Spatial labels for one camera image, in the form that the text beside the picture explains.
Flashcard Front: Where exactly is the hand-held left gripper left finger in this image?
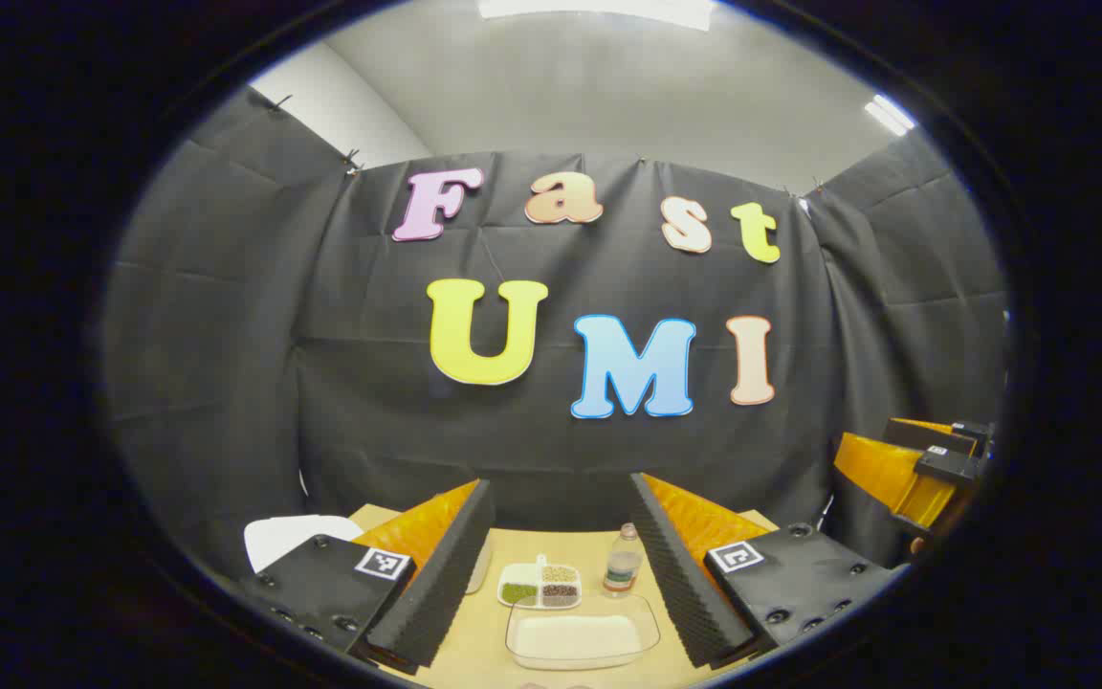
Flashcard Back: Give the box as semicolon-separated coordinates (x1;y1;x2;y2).
243;478;496;676

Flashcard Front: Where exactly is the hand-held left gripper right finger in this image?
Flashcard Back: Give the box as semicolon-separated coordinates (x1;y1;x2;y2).
629;472;908;671

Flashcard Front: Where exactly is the white rice cooker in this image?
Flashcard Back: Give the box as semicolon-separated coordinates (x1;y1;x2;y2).
244;514;366;575

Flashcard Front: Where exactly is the clear plastic rice container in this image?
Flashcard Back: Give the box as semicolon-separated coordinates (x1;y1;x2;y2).
505;593;662;671

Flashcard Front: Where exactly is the clear plastic water bottle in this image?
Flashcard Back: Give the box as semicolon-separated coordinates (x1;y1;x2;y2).
604;523;645;599

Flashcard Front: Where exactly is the white divided grain dish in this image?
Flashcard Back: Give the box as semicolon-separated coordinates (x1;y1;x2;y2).
497;554;583;611

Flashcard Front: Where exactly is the black backdrop cloth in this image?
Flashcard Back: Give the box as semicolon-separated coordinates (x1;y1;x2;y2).
101;86;1011;585

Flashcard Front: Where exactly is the ceiling light panel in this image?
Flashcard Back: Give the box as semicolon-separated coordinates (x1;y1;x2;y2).
864;94;916;138

